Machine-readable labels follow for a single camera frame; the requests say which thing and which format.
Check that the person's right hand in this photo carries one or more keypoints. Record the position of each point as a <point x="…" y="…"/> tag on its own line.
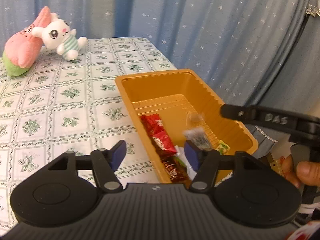
<point x="308" y="173"/>

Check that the yellow green snack packet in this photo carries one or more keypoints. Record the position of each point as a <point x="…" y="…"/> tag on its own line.
<point x="223" y="147"/>

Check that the pink green plush toy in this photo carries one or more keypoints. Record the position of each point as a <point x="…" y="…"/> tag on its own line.
<point x="22" y="50"/>

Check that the silver foil snack packet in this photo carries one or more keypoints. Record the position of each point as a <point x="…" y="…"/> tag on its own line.
<point x="180" y="152"/>

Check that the person's red printed clothing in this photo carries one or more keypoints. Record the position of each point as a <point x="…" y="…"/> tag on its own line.
<point x="305" y="233"/>

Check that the blue star curtain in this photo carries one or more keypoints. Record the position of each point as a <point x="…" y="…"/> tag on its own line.
<point x="175" y="17"/>

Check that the grey lace-trimmed curtain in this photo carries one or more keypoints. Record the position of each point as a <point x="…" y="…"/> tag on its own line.
<point x="273" y="146"/>

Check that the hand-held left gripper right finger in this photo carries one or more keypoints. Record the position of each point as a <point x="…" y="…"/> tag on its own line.
<point x="192" y="156"/>

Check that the white rabbit plush toy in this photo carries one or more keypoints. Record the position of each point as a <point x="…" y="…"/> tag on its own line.
<point x="53" y="36"/>

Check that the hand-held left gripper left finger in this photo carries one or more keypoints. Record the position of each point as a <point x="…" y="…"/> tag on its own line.
<point x="117" y="155"/>

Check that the orange plastic tray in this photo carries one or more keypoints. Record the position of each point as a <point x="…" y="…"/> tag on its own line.
<point x="175" y="87"/>

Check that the small red snack packet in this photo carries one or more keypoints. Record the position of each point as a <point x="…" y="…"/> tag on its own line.
<point x="173" y="170"/>

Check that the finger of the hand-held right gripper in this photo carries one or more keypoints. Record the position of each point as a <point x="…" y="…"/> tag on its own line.
<point x="255" y="116"/>

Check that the dark patterned snack packet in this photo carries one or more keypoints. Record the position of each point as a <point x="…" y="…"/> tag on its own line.
<point x="198" y="137"/>

